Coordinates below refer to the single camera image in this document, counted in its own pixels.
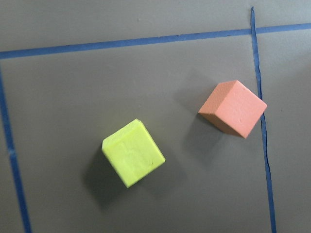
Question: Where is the yellow foam cube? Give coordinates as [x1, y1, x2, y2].
[102, 119, 166, 188]

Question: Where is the orange foam cube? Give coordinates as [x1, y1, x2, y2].
[198, 80, 267, 138]

